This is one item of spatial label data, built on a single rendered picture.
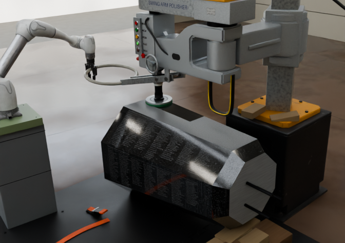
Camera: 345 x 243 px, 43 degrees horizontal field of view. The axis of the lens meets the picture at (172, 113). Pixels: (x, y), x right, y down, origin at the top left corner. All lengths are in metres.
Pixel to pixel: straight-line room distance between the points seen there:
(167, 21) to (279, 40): 0.82
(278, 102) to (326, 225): 1.00
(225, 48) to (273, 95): 0.77
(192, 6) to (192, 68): 0.42
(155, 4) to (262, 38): 0.78
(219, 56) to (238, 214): 1.03
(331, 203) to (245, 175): 1.25
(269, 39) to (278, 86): 0.44
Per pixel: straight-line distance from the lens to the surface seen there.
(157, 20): 3.23
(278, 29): 3.18
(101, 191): 3.90
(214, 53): 2.83
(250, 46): 2.97
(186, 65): 3.03
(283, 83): 3.39
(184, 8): 2.93
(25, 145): 3.40
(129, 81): 3.67
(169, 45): 3.12
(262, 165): 2.89
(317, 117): 3.53
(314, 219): 3.64
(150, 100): 3.49
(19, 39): 3.68
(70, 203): 3.81
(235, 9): 2.69
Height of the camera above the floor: 2.08
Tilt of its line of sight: 23 degrees down
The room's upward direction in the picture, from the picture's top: 2 degrees counter-clockwise
